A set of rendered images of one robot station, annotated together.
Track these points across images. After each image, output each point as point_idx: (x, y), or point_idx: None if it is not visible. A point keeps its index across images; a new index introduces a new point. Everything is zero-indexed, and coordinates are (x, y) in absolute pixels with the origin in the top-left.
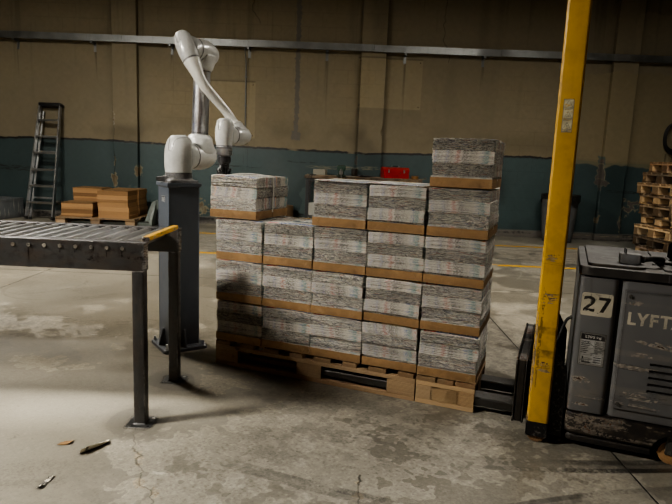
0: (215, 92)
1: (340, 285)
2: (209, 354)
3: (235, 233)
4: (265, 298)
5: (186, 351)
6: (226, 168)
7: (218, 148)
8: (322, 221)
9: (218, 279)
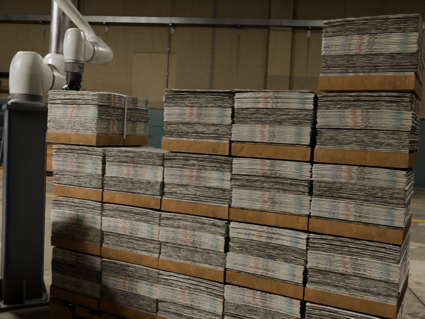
0: (69, 2)
1: (195, 232)
2: (48, 314)
3: (73, 162)
4: (104, 247)
5: (23, 309)
6: (76, 88)
7: (66, 63)
8: (174, 145)
9: (53, 221)
